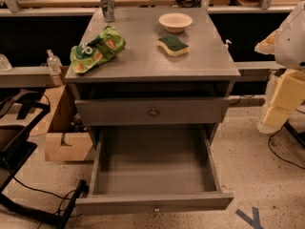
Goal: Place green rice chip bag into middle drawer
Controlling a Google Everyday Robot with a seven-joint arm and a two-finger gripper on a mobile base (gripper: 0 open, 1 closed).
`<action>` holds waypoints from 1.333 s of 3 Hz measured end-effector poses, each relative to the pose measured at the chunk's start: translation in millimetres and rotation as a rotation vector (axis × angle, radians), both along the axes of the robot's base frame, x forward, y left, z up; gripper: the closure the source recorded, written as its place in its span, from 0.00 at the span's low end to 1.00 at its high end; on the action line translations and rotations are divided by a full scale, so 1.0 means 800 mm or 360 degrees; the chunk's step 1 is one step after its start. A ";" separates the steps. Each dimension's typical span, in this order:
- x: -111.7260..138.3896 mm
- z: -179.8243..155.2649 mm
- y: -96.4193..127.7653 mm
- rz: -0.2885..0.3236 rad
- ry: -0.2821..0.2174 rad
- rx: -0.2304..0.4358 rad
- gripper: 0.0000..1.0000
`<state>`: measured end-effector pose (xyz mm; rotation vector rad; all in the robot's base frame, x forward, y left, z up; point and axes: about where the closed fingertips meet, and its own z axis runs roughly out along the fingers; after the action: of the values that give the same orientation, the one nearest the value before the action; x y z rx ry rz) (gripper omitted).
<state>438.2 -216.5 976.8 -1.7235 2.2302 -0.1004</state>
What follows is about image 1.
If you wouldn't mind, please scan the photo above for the white paper bowl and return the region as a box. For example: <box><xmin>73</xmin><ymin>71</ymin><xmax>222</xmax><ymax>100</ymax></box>
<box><xmin>159</xmin><ymin>12</ymin><xmax>193</xmax><ymax>33</ymax></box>

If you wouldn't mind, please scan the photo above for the closed grey upper drawer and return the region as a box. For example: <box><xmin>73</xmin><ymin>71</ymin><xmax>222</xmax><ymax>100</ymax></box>
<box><xmin>75</xmin><ymin>97</ymin><xmax>230</xmax><ymax>126</ymax></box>

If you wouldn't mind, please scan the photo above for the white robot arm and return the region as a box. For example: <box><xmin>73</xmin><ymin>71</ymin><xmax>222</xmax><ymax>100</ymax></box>
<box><xmin>254</xmin><ymin>1</ymin><xmax>305</xmax><ymax>134</ymax></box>

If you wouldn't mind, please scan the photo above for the green and yellow sponge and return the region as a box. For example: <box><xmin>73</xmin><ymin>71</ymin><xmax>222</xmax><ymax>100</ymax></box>
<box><xmin>157</xmin><ymin>34</ymin><xmax>190</xmax><ymax>56</ymax></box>

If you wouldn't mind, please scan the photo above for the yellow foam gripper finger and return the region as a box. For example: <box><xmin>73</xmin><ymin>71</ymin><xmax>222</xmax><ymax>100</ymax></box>
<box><xmin>254</xmin><ymin>31</ymin><xmax>277</xmax><ymax>54</ymax></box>
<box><xmin>257</xmin><ymin>69</ymin><xmax>305</xmax><ymax>135</ymax></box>

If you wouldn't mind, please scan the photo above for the clear sanitizer pump bottle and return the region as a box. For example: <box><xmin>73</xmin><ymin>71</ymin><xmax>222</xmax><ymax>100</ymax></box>
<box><xmin>47</xmin><ymin>50</ymin><xmax>63</xmax><ymax>87</ymax></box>

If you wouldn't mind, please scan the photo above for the green rice chip bag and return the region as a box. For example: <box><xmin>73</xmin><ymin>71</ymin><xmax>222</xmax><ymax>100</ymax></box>
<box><xmin>70</xmin><ymin>26</ymin><xmax>126</xmax><ymax>73</ymax></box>

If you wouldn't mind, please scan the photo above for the black floor cable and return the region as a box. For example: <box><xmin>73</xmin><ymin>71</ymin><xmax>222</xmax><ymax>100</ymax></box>
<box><xmin>267</xmin><ymin>124</ymin><xmax>305</xmax><ymax>171</ymax></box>

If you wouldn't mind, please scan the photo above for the black stand base right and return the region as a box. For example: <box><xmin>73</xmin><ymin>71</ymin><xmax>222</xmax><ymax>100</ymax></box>
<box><xmin>284</xmin><ymin>122</ymin><xmax>305</xmax><ymax>148</ymax></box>

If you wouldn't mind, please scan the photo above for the open grey bottom drawer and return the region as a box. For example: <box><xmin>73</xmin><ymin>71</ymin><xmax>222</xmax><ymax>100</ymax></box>
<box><xmin>76</xmin><ymin>125</ymin><xmax>234</xmax><ymax>215</ymax></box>

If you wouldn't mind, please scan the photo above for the grey wooden drawer cabinet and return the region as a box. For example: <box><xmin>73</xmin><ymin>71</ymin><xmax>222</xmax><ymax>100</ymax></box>
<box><xmin>65</xmin><ymin>8</ymin><xmax>239</xmax><ymax>141</ymax></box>

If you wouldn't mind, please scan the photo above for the black metal cart frame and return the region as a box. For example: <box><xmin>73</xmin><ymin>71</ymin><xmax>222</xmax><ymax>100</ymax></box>
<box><xmin>0</xmin><ymin>91</ymin><xmax>89</xmax><ymax>229</ymax></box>

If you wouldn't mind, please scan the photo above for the brown cardboard box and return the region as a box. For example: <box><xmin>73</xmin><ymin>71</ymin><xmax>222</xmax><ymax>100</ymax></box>
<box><xmin>30</xmin><ymin>84</ymin><xmax>95</xmax><ymax>161</ymax></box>

